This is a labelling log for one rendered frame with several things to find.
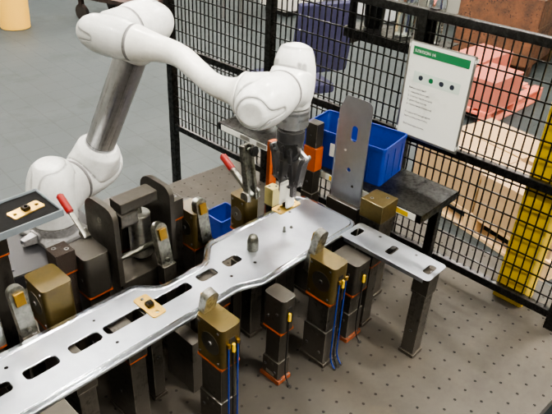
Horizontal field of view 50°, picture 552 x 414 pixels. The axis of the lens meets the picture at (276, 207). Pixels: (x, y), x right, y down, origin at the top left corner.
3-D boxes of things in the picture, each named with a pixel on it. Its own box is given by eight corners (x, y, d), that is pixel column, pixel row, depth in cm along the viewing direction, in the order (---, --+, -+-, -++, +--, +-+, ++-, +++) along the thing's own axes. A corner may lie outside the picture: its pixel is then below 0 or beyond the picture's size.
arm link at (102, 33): (119, 21, 152) (149, 11, 163) (63, 8, 158) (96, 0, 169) (121, 71, 159) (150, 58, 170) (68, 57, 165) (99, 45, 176)
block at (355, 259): (353, 350, 172) (365, 273, 158) (322, 329, 179) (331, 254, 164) (368, 338, 177) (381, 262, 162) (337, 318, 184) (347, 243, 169)
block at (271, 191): (268, 286, 195) (273, 190, 176) (260, 281, 197) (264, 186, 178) (275, 281, 197) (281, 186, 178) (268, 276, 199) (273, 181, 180)
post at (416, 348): (411, 359, 170) (430, 280, 155) (397, 350, 173) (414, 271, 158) (420, 350, 173) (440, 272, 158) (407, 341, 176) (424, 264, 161)
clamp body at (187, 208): (196, 319, 180) (192, 216, 161) (174, 301, 187) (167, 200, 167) (212, 309, 185) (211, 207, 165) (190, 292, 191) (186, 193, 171)
